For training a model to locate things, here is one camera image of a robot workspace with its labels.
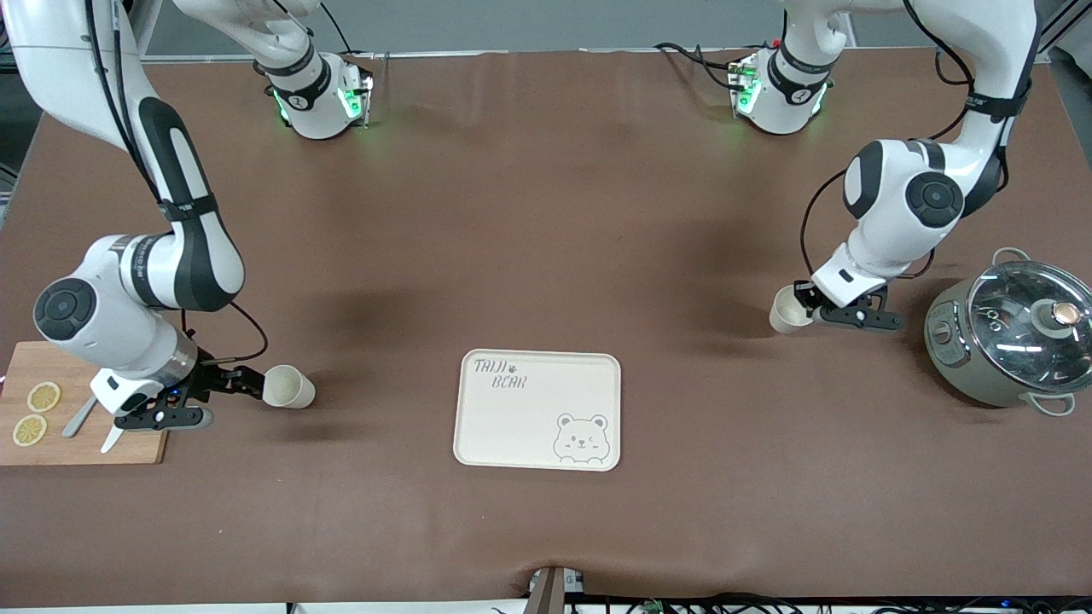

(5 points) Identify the white plastic cup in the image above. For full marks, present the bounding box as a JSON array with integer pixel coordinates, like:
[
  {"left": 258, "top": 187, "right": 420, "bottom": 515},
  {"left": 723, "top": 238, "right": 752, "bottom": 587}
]
[
  {"left": 262, "top": 364, "right": 317, "bottom": 409},
  {"left": 769, "top": 285, "right": 817, "bottom": 335}
]

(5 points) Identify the white bear print tray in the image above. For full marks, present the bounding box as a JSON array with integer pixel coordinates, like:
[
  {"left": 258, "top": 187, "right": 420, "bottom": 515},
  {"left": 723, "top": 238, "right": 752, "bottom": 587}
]
[{"left": 452, "top": 349, "right": 622, "bottom": 472}]

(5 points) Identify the grey plastic knife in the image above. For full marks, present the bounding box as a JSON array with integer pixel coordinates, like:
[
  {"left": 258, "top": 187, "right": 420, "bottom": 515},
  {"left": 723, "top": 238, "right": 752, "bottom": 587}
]
[{"left": 61, "top": 394, "right": 99, "bottom": 439}]

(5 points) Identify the wooden cutting board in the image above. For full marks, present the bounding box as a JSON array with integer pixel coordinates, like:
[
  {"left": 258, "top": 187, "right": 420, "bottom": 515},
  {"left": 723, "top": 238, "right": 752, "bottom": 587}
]
[{"left": 0, "top": 341, "right": 169, "bottom": 466}]

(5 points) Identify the grey pot with glass lid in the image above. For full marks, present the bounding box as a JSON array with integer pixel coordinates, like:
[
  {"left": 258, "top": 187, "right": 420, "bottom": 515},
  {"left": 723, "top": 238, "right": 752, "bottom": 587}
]
[{"left": 924, "top": 247, "right": 1092, "bottom": 418}]

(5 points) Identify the glass pot lid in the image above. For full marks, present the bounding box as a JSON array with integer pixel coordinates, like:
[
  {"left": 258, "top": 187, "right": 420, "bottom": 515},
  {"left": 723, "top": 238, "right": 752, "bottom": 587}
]
[{"left": 967, "top": 260, "right": 1092, "bottom": 395}]

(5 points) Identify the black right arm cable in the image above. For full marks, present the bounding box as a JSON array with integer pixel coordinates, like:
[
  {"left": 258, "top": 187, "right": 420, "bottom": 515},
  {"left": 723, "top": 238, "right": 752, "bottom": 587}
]
[{"left": 84, "top": 0, "right": 270, "bottom": 366}]

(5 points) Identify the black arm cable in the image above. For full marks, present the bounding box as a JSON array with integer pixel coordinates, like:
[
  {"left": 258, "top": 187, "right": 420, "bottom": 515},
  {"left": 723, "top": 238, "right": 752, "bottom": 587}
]
[
  {"left": 84, "top": 0, "right": 270, "bottom": 366},
  {"left": 799, "top": 0, "right": 1037, "bottom": 282}
]

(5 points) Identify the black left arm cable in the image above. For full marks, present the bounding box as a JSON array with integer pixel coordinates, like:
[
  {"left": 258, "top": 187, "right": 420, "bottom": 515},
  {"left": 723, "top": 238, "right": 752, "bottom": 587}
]
[{"left": 799, "top": 0, "right": 1037, "bottom": 282}]

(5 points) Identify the black base cable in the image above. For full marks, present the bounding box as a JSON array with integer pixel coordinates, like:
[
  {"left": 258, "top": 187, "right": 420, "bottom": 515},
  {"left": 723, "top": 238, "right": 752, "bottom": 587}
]
[
  {"left": 655, "top": 41, "right": 743, "bottom": 90},
  {"left": 320, "top": 0, "right": 355, "bottom": 56}
]

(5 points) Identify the aluminium frame strut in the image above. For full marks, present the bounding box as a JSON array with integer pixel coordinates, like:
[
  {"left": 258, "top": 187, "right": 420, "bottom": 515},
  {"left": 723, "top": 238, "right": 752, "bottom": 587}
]
[
  {"left": 128, "top": 0, "right": 167, "bottom": 61},
  {"left": 1037, "top": 0, "right": 1092, "bottom": 56}
]

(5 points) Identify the grey metal camera post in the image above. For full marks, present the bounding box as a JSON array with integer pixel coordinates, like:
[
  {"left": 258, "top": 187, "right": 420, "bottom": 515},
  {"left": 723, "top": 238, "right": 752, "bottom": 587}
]
[{"left": 525, "top": 565, "right": 590, "bottom": 614}]

